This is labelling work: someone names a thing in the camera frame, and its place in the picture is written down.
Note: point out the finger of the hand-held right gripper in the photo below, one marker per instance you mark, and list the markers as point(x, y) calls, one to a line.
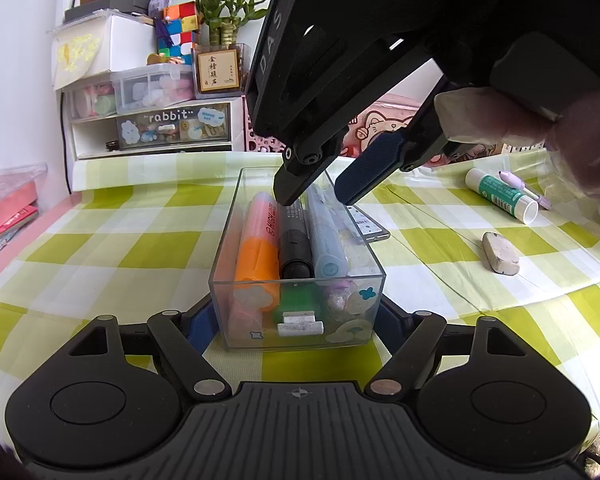
point(300, 175)
point(370, 165)

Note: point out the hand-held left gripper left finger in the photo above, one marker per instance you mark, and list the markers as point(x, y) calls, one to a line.
point(202, 330)

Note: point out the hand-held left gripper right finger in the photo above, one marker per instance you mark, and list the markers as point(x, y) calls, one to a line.
point(392, 325)

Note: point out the clear plastic organizer box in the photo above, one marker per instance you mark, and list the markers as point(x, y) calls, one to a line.
point(350, 330)

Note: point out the purple pen with silver tip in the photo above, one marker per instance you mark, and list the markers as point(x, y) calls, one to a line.
point(337, 295)

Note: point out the black marker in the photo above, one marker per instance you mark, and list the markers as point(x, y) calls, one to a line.
point(295, 255)

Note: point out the light blue marker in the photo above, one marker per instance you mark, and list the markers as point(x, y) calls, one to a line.
point(330, 250)

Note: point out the orange highlighter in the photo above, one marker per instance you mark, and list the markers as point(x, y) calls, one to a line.
point(255, 245)

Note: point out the green highlighter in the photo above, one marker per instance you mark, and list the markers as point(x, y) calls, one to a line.
point(300, 300)

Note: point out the white eraser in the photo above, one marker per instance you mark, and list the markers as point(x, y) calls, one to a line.
point(500, 252)

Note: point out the white green glue stick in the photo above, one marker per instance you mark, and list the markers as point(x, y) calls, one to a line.
point(500, 192)

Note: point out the slim purple pen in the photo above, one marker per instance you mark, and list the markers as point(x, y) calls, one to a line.
point(507, 177)

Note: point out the person's right hand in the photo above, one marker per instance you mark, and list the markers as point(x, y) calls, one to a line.
point(585, 145)

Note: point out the pink pencil case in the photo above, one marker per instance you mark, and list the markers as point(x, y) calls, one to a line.
point(380, 120)

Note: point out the pink perforated pen holder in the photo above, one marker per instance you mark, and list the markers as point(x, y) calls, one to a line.
point(265, 144)

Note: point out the green checked tablecloth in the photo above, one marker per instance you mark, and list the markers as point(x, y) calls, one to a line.
point(105, 250)

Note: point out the bamboo plant in glass vase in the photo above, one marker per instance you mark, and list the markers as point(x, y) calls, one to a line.
point(219, 70)

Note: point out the clear lidded storage box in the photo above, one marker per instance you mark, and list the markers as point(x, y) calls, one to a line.
point(147, 87)

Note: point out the colourful puzzle cube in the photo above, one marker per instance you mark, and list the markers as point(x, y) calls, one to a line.
point(180, 25)

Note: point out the white drawer unit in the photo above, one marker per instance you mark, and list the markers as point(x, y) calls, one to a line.
point(90, 135)

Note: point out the clear box of tape rolls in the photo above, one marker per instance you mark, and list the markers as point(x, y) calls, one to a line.
point(92, 102)

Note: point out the white storage box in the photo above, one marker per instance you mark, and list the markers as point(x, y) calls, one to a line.
point(122, 45)

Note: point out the stack of red books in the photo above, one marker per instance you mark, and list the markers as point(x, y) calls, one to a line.
point(5, 215)

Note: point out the flat black box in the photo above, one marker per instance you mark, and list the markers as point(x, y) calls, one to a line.
point(107, 7)

